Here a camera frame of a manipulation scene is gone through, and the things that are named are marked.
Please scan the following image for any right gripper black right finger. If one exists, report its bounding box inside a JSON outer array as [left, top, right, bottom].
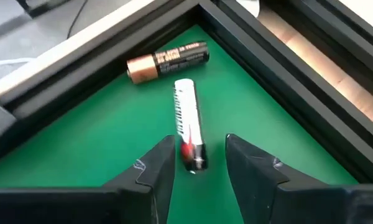
[[226, 134, 292, 224]]

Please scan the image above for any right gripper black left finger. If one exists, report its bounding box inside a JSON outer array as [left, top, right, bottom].
[[121, 135, 177, 224]]

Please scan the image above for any silver and black battery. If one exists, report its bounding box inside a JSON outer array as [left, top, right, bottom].
[[173, 78, 209, 174]]

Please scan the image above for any copper and black battery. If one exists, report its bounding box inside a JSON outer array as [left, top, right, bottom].
[[126, 41, 211, 85]]

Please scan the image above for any green table mat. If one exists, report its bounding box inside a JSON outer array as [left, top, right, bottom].
[[0, 24, 360, 224]]

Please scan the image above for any black clamp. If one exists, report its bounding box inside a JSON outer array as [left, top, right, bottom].
[[0, 96, 18, 146]]

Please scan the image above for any black partition panel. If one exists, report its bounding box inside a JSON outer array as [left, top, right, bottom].
[[17, 0, 74, 18]]

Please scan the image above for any black floor cable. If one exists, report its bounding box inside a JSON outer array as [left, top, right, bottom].
[[67, 0, 90, 40]]

